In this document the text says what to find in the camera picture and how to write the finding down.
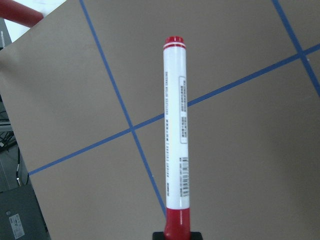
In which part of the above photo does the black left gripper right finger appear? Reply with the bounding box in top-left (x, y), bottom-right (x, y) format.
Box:
top-left (190, 231), bottom-right (203, 240)

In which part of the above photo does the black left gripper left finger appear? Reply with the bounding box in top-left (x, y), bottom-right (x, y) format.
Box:
top-left (152, 231), bottom-right (165, 240)

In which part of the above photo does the red white marker pen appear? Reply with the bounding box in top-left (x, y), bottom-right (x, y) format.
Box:
top-left (163, 36), bottom-right (191, 240)

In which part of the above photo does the grey computer case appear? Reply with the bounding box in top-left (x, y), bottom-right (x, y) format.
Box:
top-left (0, 184), bottom-right (51, 240)

